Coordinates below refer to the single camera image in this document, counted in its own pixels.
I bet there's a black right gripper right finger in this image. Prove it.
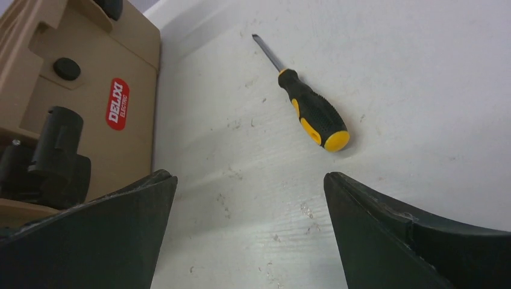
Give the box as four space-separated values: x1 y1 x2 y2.
324 172 510 288

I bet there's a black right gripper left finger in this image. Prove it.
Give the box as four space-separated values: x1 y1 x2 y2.
1 170 178 288

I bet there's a black and yellow screwdriver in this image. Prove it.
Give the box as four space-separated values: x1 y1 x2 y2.
252 34 350 152

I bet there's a tan plastic tool bin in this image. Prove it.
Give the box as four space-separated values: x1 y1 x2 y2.
1 1 161 228

